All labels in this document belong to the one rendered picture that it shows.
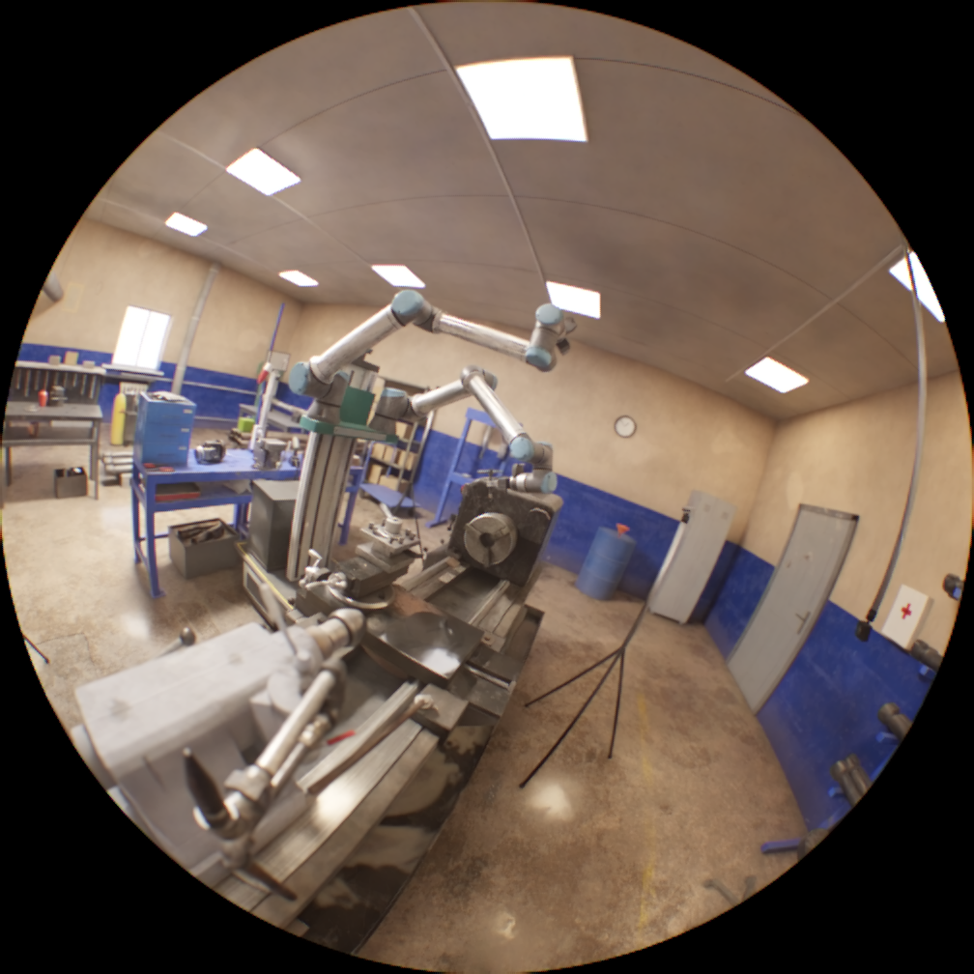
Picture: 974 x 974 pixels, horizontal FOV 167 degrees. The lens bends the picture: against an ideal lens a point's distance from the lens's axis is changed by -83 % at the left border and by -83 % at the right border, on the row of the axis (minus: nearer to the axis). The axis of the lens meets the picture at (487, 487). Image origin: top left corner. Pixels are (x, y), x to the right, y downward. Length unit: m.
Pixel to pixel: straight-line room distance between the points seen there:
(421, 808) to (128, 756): 1.00
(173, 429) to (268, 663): 2.02
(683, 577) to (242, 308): 9.47
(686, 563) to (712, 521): 0.68
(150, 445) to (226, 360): 5.89
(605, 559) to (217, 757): 4.33
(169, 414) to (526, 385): 4.61
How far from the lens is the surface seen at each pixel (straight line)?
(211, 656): 0.60
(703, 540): 4.88
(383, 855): 1.23
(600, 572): 4.52
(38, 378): 4.50
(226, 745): 0.58
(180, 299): 7.69
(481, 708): 1.02
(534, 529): 1.74
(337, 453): 2.18
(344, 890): 1.20
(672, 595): 4.99
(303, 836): 0.79
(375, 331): 1.46
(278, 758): 0.39
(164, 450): 2.46
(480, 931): 1.67
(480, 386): 1.58
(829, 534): 3.92
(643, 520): 5.15
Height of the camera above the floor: 1.59
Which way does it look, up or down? 9 degrees down
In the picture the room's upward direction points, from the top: 19 degrees clockwise
